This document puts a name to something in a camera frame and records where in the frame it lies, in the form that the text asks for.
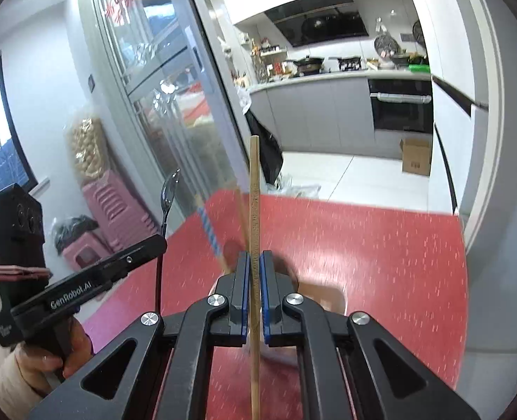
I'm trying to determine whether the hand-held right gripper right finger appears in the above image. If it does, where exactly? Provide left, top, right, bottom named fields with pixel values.
left=260, top=250, right=480, bottom=420

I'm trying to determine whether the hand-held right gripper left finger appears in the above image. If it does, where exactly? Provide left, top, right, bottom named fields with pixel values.
left=28, top=251, right=251, bottom=420

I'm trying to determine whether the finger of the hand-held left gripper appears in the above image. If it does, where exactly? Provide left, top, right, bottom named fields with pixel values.
left=68, top=234, right=168, bottom=300

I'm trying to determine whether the beige utensil holder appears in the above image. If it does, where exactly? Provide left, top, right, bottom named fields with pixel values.
left=208, top=267, right=349, bottom=366

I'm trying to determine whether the person's left forearm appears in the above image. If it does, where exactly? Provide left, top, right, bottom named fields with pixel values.
left=0, top=361, right=46, bottom=417

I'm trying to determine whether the person's left hand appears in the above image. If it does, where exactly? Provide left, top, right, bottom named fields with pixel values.
left=15, top=319, right=94, bottom=397

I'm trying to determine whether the stack of pink stools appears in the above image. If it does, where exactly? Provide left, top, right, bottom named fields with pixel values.
left=81, top=174, right=159, bottom=251

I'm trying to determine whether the black plastic bag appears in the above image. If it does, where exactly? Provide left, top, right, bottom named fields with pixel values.
left=53, top=215, right=100, bottom=254

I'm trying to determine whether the single pink stool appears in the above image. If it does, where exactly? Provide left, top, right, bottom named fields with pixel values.
left=63, top=234, right=111, bottom=273

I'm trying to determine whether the dark framed window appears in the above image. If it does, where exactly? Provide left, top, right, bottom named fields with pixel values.
left=0, top=55, right=39, bottom=238

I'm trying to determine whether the clear plastic bag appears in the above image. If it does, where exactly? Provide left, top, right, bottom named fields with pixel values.
left=265, top=174, right=321, bottom=198

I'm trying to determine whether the clear bag of snacks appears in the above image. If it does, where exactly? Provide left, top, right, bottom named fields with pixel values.
left=63, top=114, right=111, bottom=184

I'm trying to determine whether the black hanging cloth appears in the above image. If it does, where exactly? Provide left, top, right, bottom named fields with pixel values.
left=244, top=107, right=284, bottom=183

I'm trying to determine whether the sliding glass door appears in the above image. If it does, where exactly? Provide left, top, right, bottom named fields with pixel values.
left=78, top=0, right=251, bottom=230

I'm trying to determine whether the grey kitchen cabinet counter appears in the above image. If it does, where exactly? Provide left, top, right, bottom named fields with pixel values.
left=247, top=72, right=434, bottom=161

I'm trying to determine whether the cardboard box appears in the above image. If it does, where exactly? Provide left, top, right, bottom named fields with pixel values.
left=400, top=137, right=433, bottom=177

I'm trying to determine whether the group of condiment bottles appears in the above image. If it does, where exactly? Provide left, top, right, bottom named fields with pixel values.
left=232, top=38, right=295, bottom=85

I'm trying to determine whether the black built-in oven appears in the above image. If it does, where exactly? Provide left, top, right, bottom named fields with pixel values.
left=368, top=79, right=434, bottom=133

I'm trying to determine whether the black wok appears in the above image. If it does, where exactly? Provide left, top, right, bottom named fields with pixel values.
left=293, top=55, right=325, bottom=73

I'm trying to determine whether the round metal strainer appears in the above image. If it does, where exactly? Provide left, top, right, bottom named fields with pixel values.
left=374, top=34, right=401, bottom=58

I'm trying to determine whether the black range hood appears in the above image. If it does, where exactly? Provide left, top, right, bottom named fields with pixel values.
left=265, top=0, right=370, bottom=48

